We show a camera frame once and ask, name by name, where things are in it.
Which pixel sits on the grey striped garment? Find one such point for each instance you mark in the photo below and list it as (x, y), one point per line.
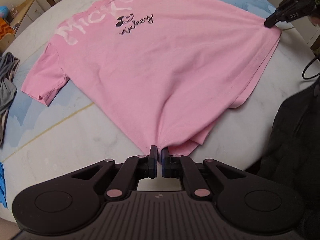
(7, 87)

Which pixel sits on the blue cloth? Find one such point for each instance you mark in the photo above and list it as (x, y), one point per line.
(2, 185)

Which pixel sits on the light wooden cabinet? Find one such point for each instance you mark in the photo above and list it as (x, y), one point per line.
(27, 17)

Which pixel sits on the orange patterned cloth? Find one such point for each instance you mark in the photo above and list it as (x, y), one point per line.
(6, 26)

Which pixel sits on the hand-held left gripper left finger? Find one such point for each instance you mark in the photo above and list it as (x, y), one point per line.
(155, 165)

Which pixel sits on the person's dark clothing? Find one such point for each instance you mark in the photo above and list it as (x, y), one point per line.
(292, 142)

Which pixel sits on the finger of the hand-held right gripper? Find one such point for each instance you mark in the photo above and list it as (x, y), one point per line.
(273, 18)

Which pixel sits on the pink printed t-shirt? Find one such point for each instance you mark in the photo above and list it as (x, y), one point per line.
(162, 67)

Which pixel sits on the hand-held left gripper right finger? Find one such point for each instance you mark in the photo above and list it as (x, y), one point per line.
(163, 165)

